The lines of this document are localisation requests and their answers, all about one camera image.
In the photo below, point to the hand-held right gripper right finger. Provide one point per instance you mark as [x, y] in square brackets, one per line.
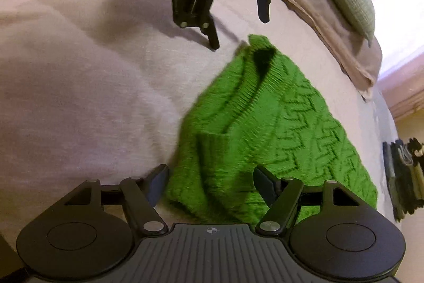
[265, 185]

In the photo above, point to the pale beige linen duvet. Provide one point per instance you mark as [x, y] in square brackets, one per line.
[82, 70]

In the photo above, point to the folded beige cloth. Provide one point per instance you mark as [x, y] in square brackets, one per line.
[347, 51]

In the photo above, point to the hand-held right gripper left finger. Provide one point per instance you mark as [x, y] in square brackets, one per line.
[159, 185]

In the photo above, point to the green knit sweater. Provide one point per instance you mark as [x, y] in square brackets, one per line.
[281, 137]

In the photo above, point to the dark hanging clothes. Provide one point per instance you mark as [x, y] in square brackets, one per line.
[404, 177]

